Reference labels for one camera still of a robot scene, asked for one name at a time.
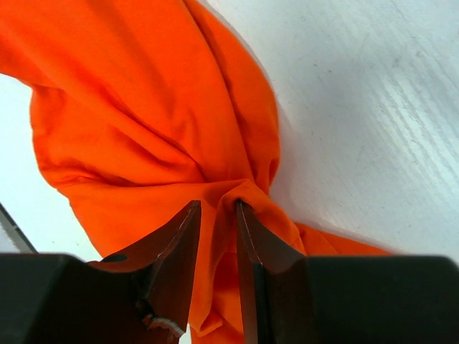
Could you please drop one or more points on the aluminium table edge rail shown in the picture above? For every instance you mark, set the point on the aluminium table edge rail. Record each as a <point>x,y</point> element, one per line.
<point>13,240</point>

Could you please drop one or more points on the orange t shirt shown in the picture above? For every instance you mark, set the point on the orange t shirt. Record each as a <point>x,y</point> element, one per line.
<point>140,107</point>

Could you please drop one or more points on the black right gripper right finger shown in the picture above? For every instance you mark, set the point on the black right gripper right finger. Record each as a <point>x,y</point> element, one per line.
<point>288,297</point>

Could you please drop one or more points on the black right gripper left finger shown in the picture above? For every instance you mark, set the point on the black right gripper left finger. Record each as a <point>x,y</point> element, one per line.
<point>140,294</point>

